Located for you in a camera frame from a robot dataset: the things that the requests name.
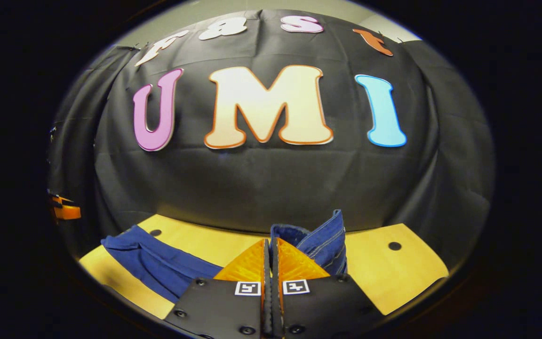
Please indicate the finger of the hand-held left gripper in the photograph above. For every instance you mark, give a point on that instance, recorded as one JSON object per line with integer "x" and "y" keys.
{"x": 66, "y": 211}

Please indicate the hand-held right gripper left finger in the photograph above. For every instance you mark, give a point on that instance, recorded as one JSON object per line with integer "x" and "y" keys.
{"x": 224, "y": 306}

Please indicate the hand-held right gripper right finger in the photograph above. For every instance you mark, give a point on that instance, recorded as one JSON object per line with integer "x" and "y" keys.
{"x": 322, "y": 306}

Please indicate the blue denim jeans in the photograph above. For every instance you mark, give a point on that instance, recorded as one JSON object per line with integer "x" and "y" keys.
{"x": 158, "y": 263}

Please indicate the black backdrop cloth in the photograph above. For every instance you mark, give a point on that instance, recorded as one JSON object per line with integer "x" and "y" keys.
{"x": 261, "y": 183}

